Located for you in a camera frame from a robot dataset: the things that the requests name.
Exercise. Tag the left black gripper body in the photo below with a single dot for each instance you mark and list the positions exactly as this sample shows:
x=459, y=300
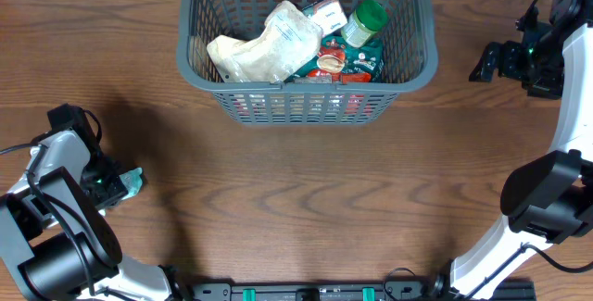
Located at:
x=113, y=185

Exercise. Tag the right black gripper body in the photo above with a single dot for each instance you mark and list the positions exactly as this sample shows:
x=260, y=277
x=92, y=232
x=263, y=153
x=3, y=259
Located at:
x=505, y=60

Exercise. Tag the teal snack packet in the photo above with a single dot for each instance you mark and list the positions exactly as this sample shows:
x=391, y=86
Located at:
x=133, y=182

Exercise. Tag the green lidded jar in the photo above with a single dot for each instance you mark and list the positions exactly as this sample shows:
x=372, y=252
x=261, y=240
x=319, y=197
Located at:
x=364, y=22

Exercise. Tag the green Nescafe coffee bag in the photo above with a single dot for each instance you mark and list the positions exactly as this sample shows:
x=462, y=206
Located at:
x=339, y=62

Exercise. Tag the Kleenex tissue multipack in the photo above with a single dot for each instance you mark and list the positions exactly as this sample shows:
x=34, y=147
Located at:
x=327, y=14

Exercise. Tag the orange spaghetti packet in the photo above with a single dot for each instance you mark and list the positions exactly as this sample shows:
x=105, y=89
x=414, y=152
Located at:
x=317, y=107

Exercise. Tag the beige paper bag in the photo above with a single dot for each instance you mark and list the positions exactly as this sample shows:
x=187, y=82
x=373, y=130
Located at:
x=288, y=42

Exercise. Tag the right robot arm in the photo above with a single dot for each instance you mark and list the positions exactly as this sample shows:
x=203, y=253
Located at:
x=548, y=200

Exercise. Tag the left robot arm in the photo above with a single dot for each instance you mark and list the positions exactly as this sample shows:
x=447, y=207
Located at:
x=55, y=242

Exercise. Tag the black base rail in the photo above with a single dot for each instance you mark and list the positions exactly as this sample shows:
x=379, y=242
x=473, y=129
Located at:
x=394, y=290

